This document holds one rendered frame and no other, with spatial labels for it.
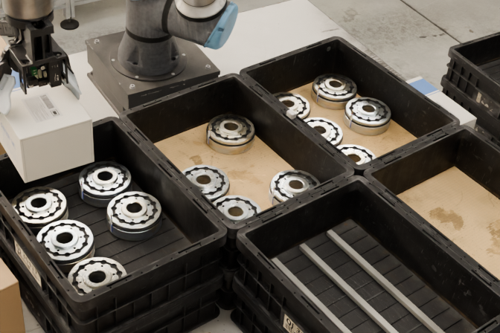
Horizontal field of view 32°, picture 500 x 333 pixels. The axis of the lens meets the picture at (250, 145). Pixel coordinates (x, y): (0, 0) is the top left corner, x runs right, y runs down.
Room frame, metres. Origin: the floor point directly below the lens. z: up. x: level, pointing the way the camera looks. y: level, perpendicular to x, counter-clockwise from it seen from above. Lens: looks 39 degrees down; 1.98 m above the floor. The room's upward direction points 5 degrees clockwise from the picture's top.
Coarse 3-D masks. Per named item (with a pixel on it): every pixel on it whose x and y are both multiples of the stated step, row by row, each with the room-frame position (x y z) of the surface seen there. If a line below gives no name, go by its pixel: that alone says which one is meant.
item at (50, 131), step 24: (24, 96) 1.13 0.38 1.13; (48, 96) 1.14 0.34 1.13; (72, 96) 1.14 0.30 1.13; (0, 120) 1.10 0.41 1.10; (24, 120) 1.07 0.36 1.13; (48, 120) 1.07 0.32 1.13; (72, 120) 1.08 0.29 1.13; (24, 144) 1.02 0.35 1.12; (48, 144) 1.04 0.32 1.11; (72, 144) 1.07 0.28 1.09; (24, 168) 1.02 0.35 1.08; (48, 168) 1.04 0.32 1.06; (72, 168) 1.06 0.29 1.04
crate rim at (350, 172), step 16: (208, 80) 1.52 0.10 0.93; (224, 80) 1.53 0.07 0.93; (240, 80) 1.53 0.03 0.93; (176, 96) 1.45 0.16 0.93; (256, 96) 1.48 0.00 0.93; (128, 112) 1.38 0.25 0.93; (304, 128) 1.38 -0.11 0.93; (320, 144) 1.34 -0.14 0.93; (336, 160) 1.29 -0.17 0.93; (176, 176) 1.20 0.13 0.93; (336, 176) 1.24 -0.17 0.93; (192, 192) 1.16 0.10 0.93; (304, 192) 1.19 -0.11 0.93; (208, 208) 1.12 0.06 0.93; (272, 208) 1.14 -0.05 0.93; (224, 224) 1.08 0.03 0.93; (240, 224) 1.09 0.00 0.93
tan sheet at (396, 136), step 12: (360, 96) 1.66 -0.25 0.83; (312, 108) 1.59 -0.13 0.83; (324, 108) 1.60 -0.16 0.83; (336, 120) 1.55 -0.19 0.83; (348, 132) 1.51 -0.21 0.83; (384, 132) 1.53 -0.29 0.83; (396, 132) 1.53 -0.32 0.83; (408, 132) 1.53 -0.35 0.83; (360, 144) 1.47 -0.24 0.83; (372, 144) 1.48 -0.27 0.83; (384, 144) 1.48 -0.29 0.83; (396, 144) 1.49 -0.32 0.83
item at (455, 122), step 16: (304, 48) 1.68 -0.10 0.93; (352, 48) 1.70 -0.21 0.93; (256, 64) 1.60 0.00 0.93; (400, 80) 1.59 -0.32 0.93; (272, 96) 1.48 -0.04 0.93; (416, 96) 1.54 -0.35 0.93; (448, 112) 1.48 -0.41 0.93; (448, 128) 1.43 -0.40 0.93; (416, 144) 1.36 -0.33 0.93; (352, 160) 1.30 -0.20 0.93; (384, 160) 1.31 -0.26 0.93
